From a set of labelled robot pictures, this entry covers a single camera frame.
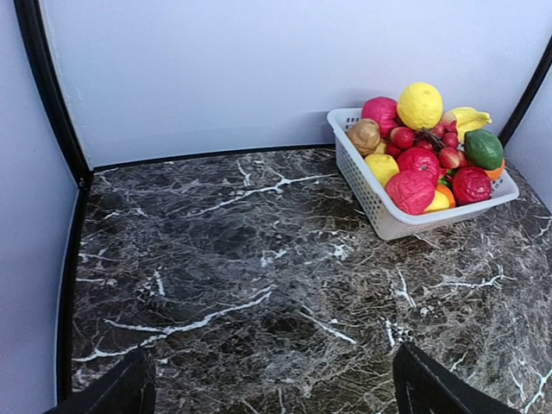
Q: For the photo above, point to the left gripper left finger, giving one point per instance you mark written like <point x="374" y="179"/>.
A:
<point x="128" y="387"/>

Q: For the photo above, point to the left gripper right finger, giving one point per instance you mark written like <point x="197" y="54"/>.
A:
<point x="422" y="385"/>

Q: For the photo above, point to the pink fruit front left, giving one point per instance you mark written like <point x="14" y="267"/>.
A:
<point x="411" y="191"/>

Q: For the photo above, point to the pink fruit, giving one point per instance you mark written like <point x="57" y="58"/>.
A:
<point x="411" y="191"/>
<point x="382" y="110"/>

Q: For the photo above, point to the red fruit front right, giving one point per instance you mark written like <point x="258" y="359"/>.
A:
<point x="471" y="185"/>

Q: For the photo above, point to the yellow fruit left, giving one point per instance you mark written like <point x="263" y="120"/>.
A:
<point x="382" y="166"/>

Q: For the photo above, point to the orange fruit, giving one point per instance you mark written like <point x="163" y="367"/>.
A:
<point x="495" y="174"/>

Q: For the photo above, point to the pink fruit back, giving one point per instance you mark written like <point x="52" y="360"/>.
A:
<point x="382" y="110"/>

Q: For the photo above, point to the white plastic basket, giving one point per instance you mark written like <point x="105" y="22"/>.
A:
<point x="388" y="221"/>

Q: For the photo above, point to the small yellow lemon front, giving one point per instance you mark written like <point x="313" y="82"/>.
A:
<point x="439" y="202"/>

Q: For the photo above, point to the red apple centre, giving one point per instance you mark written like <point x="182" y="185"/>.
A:
<point x="419" y="159"/>

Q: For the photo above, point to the green lime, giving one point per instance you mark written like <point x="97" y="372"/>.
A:
<point x="484" y="149"/>

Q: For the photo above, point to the red cherry cluster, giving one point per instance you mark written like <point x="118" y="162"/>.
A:
<point x="443" y="140"/>

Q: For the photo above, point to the yellow banana bunch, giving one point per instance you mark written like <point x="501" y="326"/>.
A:
<point x="469" y="119"/>

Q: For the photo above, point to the large yellow lemon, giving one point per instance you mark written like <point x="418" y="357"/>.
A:
<point x="420" y="106"/>

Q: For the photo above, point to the left black frame post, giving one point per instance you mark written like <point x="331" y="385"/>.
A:
<point x="34" y="37"/>

